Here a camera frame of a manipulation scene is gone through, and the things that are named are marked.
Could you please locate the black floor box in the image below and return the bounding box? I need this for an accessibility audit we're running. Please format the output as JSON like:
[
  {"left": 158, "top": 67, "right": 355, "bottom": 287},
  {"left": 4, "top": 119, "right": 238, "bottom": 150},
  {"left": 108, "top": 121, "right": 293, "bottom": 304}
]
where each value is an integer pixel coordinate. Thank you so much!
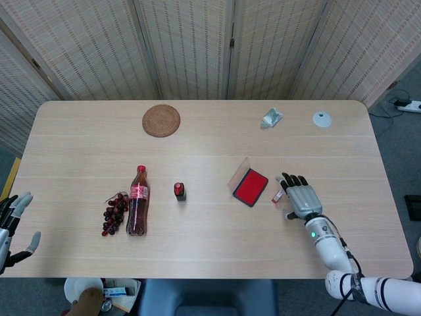
[{"left": 404, "top": 194, "right": 421, "bottom": 222}]

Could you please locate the dark red grape bunch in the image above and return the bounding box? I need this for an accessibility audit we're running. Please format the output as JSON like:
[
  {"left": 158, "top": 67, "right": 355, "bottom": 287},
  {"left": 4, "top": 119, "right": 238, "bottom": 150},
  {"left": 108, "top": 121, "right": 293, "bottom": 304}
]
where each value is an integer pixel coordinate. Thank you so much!
[{"left": 101, "top": 192, "right": 130, "bottom": 237}]

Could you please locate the round white grommet cover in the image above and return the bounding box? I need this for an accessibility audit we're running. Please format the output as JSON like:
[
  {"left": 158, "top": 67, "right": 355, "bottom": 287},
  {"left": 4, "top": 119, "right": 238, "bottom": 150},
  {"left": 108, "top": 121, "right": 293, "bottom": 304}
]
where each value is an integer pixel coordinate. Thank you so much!
[{"left": 312, "top": 111, "right": 334, "bottom": 128}]

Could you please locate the crumpled tissue pack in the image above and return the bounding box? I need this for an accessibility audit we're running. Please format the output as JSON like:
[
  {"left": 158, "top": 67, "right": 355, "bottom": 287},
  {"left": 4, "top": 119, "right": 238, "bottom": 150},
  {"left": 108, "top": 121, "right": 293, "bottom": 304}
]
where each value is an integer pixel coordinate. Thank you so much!
[{"left": 260, "top": 107, "right": 284, "bottom": 130}]

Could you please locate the woven folding screen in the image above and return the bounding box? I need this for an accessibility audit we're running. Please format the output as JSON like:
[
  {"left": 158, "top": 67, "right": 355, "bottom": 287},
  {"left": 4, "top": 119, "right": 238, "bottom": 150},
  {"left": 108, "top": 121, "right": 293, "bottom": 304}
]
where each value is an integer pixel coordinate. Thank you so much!
[{"left": 0, "top": 0, "right": 421, "bottom": 159}]

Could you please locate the brown rounded object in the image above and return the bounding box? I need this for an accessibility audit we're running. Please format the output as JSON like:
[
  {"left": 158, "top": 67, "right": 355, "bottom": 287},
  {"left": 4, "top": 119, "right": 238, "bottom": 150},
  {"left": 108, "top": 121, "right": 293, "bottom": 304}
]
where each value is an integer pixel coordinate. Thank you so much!
[{"left": 64, "top": 288, "right": 105, "bottom": 316}]

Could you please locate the cola bottle red label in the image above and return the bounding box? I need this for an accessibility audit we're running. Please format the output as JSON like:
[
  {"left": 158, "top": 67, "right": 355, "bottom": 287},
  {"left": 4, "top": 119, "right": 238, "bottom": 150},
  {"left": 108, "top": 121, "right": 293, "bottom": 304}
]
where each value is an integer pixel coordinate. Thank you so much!
[{"left": 126, "top": 165, "right": 149, "bottom": 237}]

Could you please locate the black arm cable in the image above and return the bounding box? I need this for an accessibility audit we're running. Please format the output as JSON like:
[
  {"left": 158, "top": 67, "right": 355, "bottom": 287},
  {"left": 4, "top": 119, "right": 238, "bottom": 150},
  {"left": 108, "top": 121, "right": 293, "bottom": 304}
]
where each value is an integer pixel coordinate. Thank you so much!
[{"left": 324, "top": 215, "right": 366, "bottom": 316}]

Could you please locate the white round plate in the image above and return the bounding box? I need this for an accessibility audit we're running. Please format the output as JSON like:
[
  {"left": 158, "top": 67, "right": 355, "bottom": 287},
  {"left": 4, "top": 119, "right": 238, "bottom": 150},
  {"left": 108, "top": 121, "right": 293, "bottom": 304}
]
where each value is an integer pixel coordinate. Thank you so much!
[{"left": 64, "top": 277, "right": 105, "bottom": 303}]

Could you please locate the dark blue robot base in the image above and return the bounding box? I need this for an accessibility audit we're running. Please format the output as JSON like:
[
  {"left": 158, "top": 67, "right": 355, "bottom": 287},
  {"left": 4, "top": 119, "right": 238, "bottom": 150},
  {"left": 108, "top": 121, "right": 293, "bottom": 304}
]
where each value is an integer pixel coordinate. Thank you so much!
[{"left": 136, "top": 278, "right": 278, "bottom": 316}]

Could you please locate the blue white small box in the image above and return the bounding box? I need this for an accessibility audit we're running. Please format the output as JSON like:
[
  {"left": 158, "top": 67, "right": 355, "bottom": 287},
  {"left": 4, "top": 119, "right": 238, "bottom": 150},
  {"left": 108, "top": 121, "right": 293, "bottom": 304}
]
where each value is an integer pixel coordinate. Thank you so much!
[{"left": 102, "top": 285, "right": 129, "bottom": 300}]

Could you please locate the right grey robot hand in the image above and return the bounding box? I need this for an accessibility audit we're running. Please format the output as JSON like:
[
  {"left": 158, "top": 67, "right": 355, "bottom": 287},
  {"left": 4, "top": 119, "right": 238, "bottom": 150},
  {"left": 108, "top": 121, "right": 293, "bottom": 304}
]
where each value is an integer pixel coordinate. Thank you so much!
[{"left": 275, "top": 171, "right": 324, "bottom": 222}]

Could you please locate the red ink pad clear lid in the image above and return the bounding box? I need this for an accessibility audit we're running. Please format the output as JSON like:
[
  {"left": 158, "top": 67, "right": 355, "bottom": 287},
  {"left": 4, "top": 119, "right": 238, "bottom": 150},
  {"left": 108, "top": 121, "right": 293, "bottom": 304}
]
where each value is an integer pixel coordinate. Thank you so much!
[{"left": 226, "top": 157, "right": 269, "bottom": 208}]

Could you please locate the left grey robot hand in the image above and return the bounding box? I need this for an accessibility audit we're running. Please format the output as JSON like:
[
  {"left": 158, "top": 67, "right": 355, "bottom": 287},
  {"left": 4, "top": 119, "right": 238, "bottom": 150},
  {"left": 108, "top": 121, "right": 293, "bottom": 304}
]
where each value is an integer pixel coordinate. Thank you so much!
[{"left": 0, "top": 192, "right": 43, "bottom": 276}]

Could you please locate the white power strip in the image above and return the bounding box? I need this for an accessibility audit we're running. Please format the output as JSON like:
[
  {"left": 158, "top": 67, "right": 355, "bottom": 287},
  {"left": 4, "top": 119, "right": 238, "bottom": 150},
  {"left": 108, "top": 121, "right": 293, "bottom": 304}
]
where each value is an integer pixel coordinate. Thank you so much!
[{"left": 397, "top": 100, "right": 421, "bottom": 114}]

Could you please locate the small red-capped bottle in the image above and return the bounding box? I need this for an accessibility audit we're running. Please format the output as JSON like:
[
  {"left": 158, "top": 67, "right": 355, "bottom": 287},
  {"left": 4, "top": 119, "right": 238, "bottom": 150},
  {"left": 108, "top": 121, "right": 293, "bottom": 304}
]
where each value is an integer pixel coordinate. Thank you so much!
[{"left": 173, "top": 181, "right": 188, "bottom": 202}]

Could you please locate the round woven rattan coaster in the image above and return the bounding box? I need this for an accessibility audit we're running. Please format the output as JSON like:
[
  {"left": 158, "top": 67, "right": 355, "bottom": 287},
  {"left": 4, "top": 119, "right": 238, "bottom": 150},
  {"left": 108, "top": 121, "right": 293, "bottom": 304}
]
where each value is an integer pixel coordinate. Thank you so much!
[{"left": 141, "top": 104, "right": 182, "bottom": 138}]

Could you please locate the black floor cable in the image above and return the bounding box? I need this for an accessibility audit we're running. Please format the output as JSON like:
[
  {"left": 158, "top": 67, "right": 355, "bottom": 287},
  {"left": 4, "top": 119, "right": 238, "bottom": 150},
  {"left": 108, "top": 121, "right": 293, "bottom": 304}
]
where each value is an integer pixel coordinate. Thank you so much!
[{"left": 368, "top": 88, "right": 412, "bottom": 132}]

